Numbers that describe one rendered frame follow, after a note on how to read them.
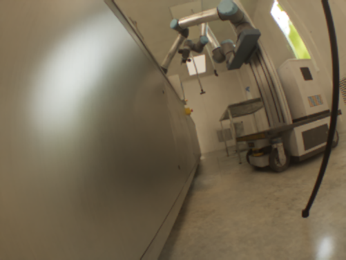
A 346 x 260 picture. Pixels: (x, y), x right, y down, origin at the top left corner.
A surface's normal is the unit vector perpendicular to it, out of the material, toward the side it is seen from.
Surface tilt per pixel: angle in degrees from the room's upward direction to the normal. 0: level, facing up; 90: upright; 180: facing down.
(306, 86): 90
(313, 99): 90
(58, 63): 90
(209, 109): 90
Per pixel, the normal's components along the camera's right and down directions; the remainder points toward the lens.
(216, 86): -0.20, -0.07
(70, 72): 0.96, -0.22
